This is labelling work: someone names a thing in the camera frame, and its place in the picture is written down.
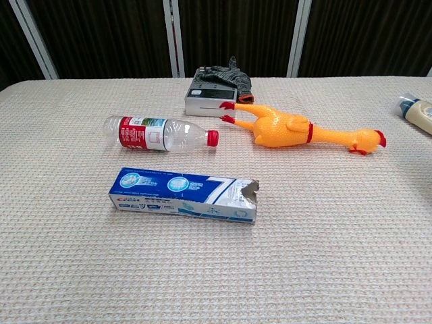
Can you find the blue white toothpaste box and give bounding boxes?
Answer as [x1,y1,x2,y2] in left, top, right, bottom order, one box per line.
[108,167,261,224]

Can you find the silver metal box device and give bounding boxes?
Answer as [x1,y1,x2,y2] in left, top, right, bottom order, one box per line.
[184,66,238,118]

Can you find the yellow rubber chicken toy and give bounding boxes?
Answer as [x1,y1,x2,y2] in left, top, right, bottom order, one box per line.
[219,101,387,156]

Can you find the clear bottle with red label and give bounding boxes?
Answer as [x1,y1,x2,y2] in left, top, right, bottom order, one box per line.
[103,115,220,153]

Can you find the grey knit work glove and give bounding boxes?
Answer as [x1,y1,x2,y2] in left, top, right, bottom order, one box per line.
[198,55,254,104]

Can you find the beige woven tablecloth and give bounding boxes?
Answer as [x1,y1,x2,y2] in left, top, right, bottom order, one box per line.
[0,76,432,324]

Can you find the beige squeeze sauce bottle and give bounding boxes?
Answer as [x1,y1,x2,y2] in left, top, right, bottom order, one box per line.
[393,92,432,136]

